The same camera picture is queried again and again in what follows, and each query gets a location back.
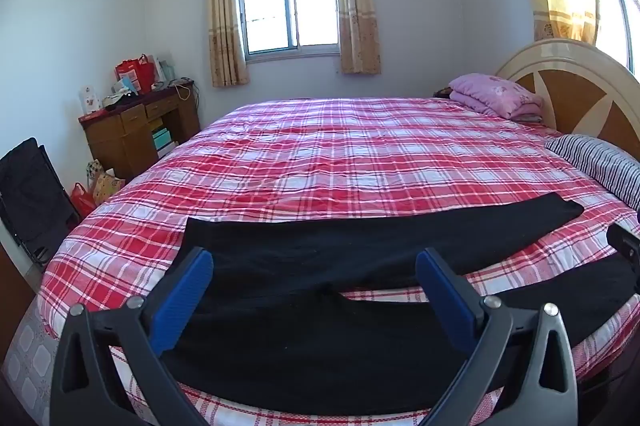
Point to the wooden bed headboard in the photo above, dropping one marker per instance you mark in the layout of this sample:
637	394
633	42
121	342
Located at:
565	96

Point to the red gift bag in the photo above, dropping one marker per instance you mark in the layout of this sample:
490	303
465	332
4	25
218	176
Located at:
135	73

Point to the stack of small boxes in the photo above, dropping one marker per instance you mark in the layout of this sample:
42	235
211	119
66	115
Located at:
161	138

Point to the patterned gift bag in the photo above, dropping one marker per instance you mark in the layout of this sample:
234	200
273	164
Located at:
106	186

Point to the striped pillow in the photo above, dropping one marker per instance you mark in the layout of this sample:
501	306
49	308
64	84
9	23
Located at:
600	161

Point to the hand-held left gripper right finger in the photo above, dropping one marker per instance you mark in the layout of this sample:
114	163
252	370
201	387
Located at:
445	301

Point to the red plaid bed sheet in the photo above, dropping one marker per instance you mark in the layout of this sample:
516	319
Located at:
350	146

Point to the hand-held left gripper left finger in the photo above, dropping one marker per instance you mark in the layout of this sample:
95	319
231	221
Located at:
187	291

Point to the white printed box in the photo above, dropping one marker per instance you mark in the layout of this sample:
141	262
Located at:
90	100

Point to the blue tissue box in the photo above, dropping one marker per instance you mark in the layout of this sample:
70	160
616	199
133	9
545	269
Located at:
125	83

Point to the brown wooden door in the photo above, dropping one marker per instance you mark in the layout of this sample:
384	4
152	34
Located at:
15	291

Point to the black folding chair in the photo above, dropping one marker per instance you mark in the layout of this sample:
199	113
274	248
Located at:
30	196

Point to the grey patterned mattress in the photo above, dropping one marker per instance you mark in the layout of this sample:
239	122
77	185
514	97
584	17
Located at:
30	356

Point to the large bright window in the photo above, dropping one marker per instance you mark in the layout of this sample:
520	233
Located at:
612	6

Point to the pink folded blanket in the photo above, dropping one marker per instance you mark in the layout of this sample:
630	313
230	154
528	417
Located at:
495	93

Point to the red plastic bag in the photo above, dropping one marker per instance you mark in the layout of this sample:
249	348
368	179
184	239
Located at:
82	201

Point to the wooden desk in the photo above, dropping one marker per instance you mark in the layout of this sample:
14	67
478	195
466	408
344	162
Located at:
107	146

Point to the black pants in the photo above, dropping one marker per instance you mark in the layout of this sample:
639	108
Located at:
300	246

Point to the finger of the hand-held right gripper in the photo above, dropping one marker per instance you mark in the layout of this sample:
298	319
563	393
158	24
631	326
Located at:
627	256

